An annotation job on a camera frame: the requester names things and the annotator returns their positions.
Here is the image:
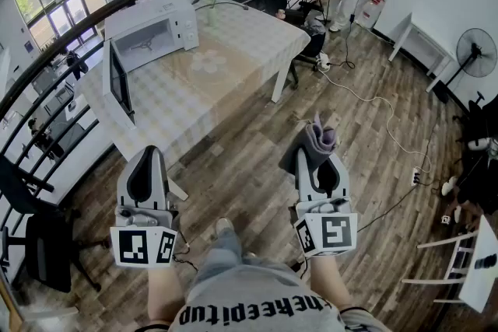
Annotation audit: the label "black cable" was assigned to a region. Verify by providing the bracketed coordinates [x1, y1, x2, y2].
[356, 120, 439, 234]

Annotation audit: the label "black swivel chair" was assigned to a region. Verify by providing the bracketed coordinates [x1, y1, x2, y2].
[292, 17, 327, 86]

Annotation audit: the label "black standing fan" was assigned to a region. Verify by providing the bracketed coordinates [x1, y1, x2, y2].
[438, 27, 498, 104]

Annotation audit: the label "glass microwave turntable plate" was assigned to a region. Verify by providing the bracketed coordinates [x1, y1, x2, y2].
[189, 48, 230, 75]

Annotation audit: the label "vase with white flowers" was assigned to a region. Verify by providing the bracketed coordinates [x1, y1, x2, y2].
[197, 0, 231, 28]

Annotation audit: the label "white side desk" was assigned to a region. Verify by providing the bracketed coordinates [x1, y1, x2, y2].
[388, 11, 457, 94]

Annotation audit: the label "person's grey trousers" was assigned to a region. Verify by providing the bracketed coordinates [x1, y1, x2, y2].
[193, 225, 308, 300]

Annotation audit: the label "white microwave oven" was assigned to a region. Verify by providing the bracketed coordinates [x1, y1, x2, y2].
[101, 0, 201, 129]

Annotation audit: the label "person's left forearm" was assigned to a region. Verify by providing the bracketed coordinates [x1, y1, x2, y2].
[146, 264, 184, 328]

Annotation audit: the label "black curved railing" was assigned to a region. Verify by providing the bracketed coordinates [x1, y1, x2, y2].
[0, 0, 269, 242]

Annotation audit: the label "grey purple cloth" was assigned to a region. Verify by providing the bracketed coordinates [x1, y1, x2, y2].
[279, 111, 338, 176]

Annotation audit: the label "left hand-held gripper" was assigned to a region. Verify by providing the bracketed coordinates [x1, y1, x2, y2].
[110, 145, 180, 270]

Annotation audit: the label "person's grey printed shirt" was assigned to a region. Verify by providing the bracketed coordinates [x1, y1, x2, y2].
[134, 271, 390, 332]

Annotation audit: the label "white wooden chair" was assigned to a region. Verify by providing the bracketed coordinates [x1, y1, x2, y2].
[400, 229, 480, 305]

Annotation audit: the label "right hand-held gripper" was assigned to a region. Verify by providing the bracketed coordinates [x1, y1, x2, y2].
[289, 146, 359, 258]

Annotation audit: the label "white extension cable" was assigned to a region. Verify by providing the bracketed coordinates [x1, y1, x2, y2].
[319, 68, 433, 175]

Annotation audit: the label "person's right forearm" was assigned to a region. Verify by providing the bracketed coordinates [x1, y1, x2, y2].
[308, 253, 352, 313]

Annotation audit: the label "table with checked tablecloth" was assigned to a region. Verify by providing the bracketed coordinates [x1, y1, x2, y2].
[75, 0, 312, 203]

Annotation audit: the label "person's shoe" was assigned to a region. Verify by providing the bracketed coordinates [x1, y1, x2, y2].
[215, 217, 235, 239]

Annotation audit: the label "white table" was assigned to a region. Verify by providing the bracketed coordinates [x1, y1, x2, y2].
[458, 214, 498, 314]

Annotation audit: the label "black office chair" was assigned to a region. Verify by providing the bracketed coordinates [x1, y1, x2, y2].
[0, 154, 110, 295]

